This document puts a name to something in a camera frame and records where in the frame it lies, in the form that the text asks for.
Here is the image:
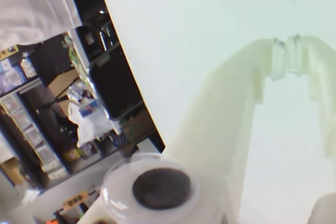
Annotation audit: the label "plastic googly eye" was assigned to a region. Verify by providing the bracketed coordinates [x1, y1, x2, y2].
[101, 153, 202, 219]

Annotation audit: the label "white crumpled cloth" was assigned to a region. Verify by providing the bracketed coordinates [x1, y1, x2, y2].
[67, 98, 119, 148]

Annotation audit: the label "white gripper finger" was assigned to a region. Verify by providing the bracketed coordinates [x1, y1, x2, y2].
[287, 34, 336, 224]
[164, 37, 287, 224]

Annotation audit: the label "brown cardboard box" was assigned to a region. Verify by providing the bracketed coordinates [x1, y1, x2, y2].
[48, 70, 81, 96]

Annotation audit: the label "black monitor screen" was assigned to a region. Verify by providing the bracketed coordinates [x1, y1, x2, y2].
[88, 62, 148, 122]

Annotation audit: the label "yellow label sign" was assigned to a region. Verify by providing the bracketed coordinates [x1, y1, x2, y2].
[62, 189, 92, 209]

